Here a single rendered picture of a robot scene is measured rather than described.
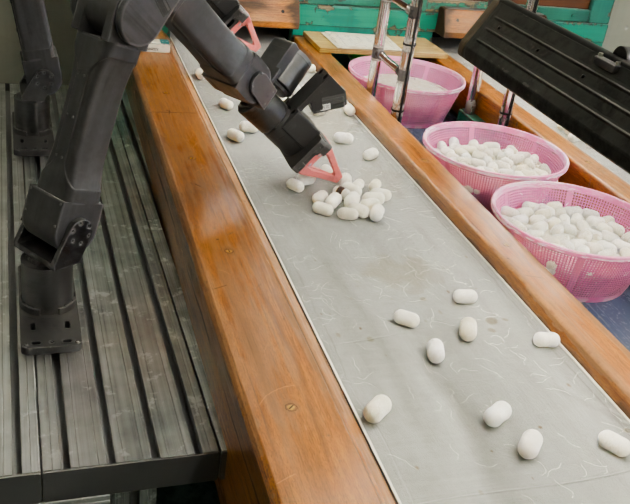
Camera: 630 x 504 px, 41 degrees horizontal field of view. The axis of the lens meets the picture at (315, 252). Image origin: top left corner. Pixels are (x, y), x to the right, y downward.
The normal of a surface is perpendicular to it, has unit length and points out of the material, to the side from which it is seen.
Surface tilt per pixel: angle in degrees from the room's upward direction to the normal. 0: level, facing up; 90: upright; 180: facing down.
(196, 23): 93
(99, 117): 89
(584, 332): 0
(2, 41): 90
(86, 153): 86
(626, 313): 0
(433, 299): 0
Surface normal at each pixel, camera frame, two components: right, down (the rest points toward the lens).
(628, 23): 0.32, 0.49
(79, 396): 0.13, -0.87
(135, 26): 0.77, 0.38
